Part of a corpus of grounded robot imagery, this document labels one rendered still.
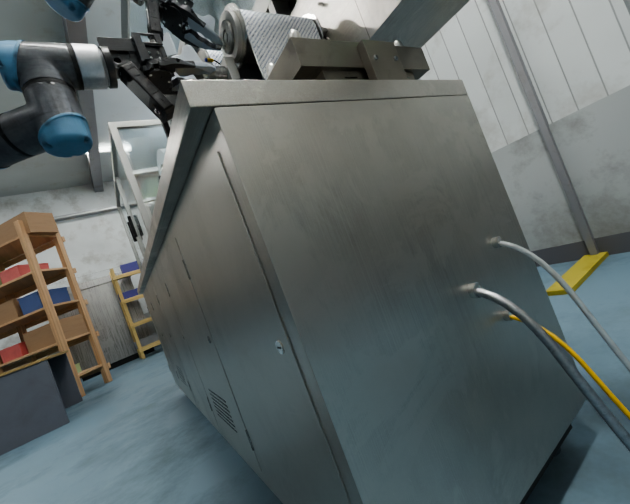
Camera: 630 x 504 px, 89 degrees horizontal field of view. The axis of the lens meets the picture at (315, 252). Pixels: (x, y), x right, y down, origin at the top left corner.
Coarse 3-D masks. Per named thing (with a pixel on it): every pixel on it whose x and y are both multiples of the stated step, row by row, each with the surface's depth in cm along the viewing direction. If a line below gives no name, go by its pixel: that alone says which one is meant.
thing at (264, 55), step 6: (252, 48) 80; (258, 48) 80; (264, 48) 81; (270, 48) 82; (276, 48) 83; (282, 48) 84; (258, 54) 80; (264, 54) 81; (270, 54) 82; (276, 54) 83; (258, 60) 80; (264, 60) 80; (270, 60) 81; (276, 60) 82; (264, 66) 80; (264, 72) 80; (264, 78) 79
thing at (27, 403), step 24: (48, 360) 400; (0, 384) 291; (24, 384) 299; (48, 384) 307; (72, 384) 407; (0, 408) 288; (24, 408) 295; (48, 408) 304; (0, 432) 284; (24, 432) 292; (48, 432) 300
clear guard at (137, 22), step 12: (204, 0) 133; (216, 0) 132; (228, 0) 130; (240, 0) 129; (252, 0) 128; (132, 12) 146; (144, 12) 144; (204, 12) 138; (216, 12) 136; (132, 24) 151; (144, 24) 150; (216, 24) 141; (144, 36) 156
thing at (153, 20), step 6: (150, 0) 75; (156, 0) 75; (150, 6) 75; (156, 6) 75; (150, 12) 74; (156, 12) 75; (150, 18) 74; (156, 18) 75; (150, 24) 74; (156, 24) 75; (150, 30) 74; (156, 30) 74; (162, 30) 76; (150, 36) 75; (162, 36) 76
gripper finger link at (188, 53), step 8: (184, 48) 67; (192, 48) 68; (176, 56) 66; (184, 56) 67; (192, 56) 68; (200, 64) 67; (208, 64) 69; (176, 72) 66; (184, 72) 67; (192, 72) 68; (200, 72) 68; (208, 72) 69
